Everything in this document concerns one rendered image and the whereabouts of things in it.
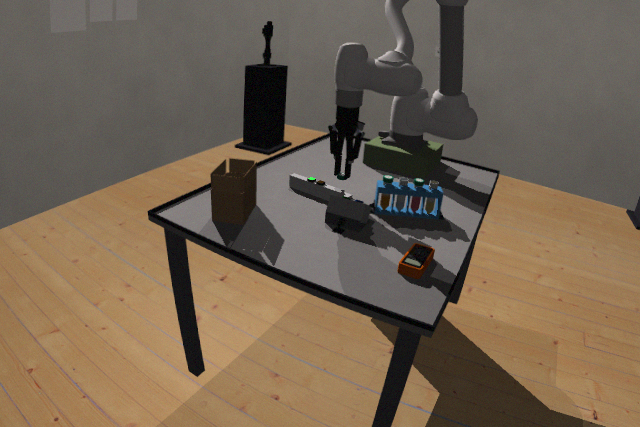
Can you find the brown cardboard box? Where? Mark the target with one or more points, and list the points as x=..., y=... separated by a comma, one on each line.
x=227, y=203

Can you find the orange digital multimeter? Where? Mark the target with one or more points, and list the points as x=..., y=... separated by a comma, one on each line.
x=416, y=260

